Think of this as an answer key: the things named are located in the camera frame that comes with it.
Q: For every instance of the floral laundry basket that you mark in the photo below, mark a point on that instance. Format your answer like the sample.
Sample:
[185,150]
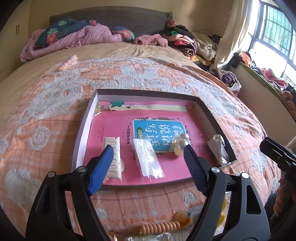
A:
[229,79]

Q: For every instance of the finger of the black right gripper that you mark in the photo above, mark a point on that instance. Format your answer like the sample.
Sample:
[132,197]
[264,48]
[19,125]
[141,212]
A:
[277,152]

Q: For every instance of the tan bed sheet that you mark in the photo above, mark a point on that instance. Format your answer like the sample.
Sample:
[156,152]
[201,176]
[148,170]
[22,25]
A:
[92,52]

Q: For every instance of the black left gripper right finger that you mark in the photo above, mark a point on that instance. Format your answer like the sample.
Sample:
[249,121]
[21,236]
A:
[203,175]

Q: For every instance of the pink fuzzy garment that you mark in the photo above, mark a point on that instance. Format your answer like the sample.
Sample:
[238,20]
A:
[152,40]

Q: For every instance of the cream wardrobe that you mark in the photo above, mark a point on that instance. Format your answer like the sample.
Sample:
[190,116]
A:
[13,37]

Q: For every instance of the dark floral pillow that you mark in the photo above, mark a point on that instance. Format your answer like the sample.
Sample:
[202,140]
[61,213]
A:
[60,29]

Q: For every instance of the pink book with blue label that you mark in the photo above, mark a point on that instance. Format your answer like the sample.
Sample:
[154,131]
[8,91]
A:
[150,136]

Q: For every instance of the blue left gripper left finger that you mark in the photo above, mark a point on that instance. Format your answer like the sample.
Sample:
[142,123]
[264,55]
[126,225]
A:
[97,169]

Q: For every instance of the clear bag white card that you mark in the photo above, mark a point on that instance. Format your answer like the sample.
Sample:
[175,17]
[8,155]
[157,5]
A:
[147,159]

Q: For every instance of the dark cardboard box tray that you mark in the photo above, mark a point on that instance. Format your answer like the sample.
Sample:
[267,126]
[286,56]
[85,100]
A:
[124,95]

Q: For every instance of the clothes on window sill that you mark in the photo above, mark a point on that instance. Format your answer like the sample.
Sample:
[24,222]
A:
[280,88]

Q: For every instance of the pearl ball hair clip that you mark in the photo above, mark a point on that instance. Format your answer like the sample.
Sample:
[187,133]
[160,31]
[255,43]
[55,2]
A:
[179,142]

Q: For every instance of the bagged yellow hoop earrings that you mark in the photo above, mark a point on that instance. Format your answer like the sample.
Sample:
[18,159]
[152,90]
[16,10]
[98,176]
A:
[224,214]

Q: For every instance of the window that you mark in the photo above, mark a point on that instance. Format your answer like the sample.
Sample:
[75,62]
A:
[272,43]

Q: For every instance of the purple blanket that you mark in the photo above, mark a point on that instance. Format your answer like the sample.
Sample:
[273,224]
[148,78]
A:
[86,36]

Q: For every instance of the white hair claw clip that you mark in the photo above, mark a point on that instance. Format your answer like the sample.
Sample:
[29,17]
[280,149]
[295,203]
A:
[117,165]

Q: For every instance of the cream curtain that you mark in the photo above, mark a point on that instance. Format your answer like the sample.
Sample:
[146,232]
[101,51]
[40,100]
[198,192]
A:
[241,17]

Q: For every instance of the dark grey headboard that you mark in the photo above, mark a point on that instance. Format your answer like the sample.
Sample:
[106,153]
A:
[139,20]

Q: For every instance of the silver jewelry plastic bag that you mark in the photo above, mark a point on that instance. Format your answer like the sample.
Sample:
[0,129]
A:
[217,146]

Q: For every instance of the pile of clothes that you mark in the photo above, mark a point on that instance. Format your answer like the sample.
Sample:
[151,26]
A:
[199,48]

